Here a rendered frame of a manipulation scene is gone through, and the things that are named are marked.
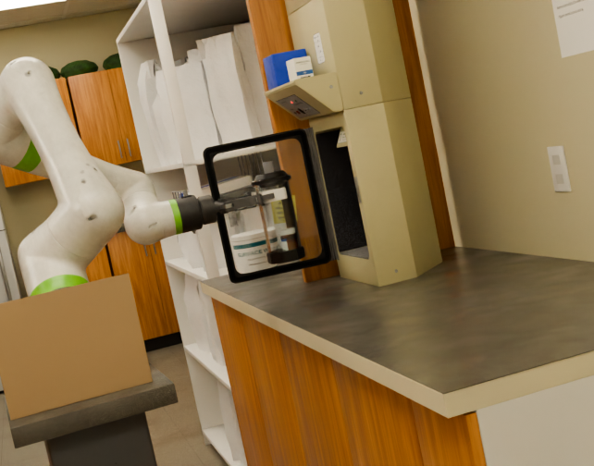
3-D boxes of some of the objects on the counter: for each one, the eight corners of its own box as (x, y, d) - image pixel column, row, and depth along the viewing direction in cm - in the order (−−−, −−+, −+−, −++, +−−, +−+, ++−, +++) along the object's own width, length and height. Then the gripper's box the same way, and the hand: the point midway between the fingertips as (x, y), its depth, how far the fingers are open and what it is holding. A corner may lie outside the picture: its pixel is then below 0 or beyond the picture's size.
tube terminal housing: (417, 257, 295) (367, 2, 287) (464, 264, 264) (410, -21, 256) (340, 276, 288) (287, 16, 281) (379, 287, 257) (321, -7, 250)
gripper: (204, 197, 247) (289, 177, 253) (189, 197, 267) (268, 179, 273) (210, 226, 247) (295, 206, 253) (194, 224, 268) (274, 206, 274)
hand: (272, 194), depth 263 cm, fingers closed on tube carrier, 9 cm apart
